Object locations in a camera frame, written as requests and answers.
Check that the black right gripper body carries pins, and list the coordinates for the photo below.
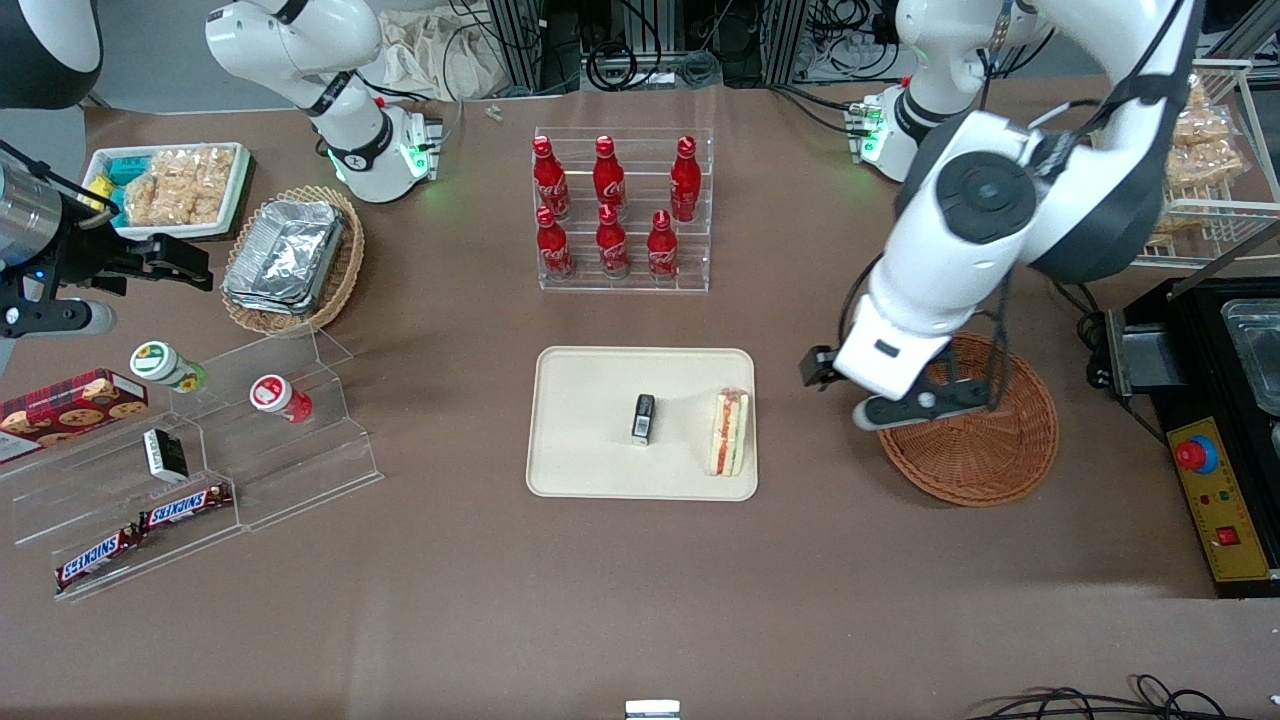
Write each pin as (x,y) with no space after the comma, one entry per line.
(84,255)

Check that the triangle sandwich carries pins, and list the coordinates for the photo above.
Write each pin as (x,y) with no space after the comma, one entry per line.
(730,435)

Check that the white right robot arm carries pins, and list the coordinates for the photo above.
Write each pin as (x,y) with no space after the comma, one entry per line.
(300,40)

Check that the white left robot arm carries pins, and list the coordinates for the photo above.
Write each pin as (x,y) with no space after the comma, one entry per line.
(1050,200)

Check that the white rectangular snack tray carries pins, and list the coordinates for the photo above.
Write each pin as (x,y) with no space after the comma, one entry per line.
(170,232)

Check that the brown round wicker basket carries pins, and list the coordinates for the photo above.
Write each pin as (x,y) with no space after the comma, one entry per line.
(980,460)

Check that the light wicker basket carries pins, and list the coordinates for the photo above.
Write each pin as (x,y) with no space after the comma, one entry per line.
(345,270)

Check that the beige plastic serving tray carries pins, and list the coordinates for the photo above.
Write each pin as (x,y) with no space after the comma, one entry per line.
(600,460)

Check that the yellow snack packet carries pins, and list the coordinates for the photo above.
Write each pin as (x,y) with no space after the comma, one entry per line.
(103,200)

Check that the rice cracker pack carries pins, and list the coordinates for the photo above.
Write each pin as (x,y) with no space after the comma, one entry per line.
(213,180)
(180,185)
(142,200)

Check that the teal snack packet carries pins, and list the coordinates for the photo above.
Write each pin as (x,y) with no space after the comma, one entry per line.
(125,168)

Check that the green sunflower yogurt cup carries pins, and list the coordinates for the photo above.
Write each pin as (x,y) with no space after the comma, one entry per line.
(160,362)

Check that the stack of foil containers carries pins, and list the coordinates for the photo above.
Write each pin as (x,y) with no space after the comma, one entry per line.
(285,255)

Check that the red tartan cookie box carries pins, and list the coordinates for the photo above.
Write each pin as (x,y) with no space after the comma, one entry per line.
(70,410)

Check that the red strawberry yogurt cup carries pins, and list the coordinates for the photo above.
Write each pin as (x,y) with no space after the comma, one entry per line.
(275,395)

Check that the black carton with white label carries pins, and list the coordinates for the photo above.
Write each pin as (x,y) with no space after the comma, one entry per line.
(165,455)

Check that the red emergency stop button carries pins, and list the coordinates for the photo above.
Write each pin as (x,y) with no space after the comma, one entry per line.
(1196,455)

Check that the clear acrylic stepped display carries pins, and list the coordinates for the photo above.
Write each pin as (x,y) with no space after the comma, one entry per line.
(300,470)

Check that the black cooking appliance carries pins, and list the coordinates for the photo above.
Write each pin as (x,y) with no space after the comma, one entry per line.
(1200,340)

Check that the Snickers chocolate bar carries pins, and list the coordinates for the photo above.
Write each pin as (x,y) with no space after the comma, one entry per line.
(185,507)
(98,557)

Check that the red cola bottle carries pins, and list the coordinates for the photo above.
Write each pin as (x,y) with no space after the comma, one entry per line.
(553,245)
(608,175)
(612,245)
(685,180)
(548,180)
(662,250)

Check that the small black carton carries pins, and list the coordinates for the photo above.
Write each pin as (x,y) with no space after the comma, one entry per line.
(643,420)

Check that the clear acrylic bottle rack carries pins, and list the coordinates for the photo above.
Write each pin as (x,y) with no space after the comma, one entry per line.
(640,285)

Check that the clear bag of snacks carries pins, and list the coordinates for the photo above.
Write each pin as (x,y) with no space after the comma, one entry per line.
(1175,222)
(1205,140)

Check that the yellow control panel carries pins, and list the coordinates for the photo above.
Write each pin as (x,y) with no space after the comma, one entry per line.
(1225,500)

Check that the beige cloth bag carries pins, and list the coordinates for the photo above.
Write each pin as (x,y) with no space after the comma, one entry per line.
(430,55)

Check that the small white device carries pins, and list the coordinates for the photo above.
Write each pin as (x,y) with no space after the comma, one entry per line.
(652,710)

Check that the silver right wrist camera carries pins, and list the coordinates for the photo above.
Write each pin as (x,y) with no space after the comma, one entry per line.
(60,318)

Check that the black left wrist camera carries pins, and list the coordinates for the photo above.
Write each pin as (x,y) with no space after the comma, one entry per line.
(818,368)

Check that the grey metal bracket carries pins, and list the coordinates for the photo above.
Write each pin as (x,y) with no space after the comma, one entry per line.
(1145,350)

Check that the aluminium frame post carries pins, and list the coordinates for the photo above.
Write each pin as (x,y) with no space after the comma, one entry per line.
(770,40)
(530,40)

